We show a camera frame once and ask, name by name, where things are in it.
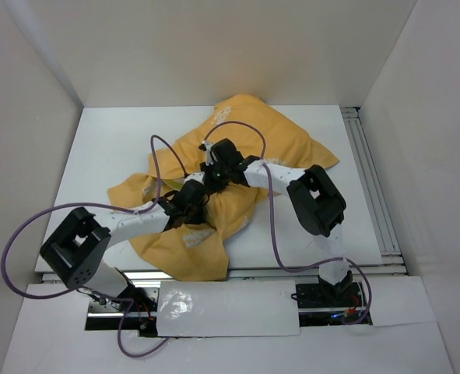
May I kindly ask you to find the Mickey Mouse pillowcase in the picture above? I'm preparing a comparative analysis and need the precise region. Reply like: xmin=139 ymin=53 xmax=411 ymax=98
xmin=107 ymin=94 xmax=339 ymax=281

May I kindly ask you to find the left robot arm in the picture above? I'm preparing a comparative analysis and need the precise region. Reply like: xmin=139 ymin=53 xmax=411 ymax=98
xmin=40 ymin=180 xmax=209 ymax=311

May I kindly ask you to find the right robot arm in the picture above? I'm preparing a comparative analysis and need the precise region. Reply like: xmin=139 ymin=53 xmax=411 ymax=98
xmin=199 ymin=139 xmax=353 ymax=305

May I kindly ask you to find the white cover plate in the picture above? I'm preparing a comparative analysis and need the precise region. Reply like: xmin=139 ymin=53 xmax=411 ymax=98
xmin=156 ymin=280 xmax=300 ymax=338

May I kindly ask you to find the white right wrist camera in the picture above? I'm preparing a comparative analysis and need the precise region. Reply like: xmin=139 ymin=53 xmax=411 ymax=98
xmin=199 ymin=139 xmax=217 ymax=165

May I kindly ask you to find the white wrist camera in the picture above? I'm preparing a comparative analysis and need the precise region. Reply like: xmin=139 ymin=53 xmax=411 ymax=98
xmin=184 ymin=172 xmax=205 ymax=185
xmin=199 ymin=139 xmax=217 ymax=165

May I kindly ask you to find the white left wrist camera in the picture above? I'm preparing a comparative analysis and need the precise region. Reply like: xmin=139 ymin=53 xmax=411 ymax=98
xmin=184 ymin=172 xmax=205 ymax=185

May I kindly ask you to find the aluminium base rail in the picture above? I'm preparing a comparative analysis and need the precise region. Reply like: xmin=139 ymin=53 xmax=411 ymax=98
xmin=40 ymin=266 xmax=409 ymax=282

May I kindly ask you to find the aluminium side rail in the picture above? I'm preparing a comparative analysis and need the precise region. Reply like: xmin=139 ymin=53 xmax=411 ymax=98
xmin=340 ymin=107 xmax=408 ymax=276

